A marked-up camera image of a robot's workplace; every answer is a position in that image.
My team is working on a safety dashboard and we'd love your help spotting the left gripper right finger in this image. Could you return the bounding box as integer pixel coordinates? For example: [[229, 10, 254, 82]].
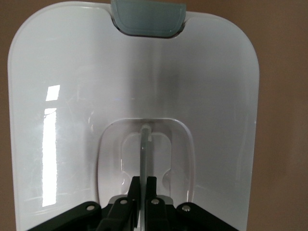
[[144, 177, 238, 231]]

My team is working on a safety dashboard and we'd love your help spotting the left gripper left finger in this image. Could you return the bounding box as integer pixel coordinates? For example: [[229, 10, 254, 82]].
[[28, 177, 142, 231]]

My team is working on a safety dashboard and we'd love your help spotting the white box lid with handle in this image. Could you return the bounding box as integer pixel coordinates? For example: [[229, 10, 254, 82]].
[[7, 1, 260, 231]]

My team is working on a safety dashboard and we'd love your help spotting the grey lid latch clip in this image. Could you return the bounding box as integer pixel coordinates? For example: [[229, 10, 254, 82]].
[[110, 0, 187, 39]]

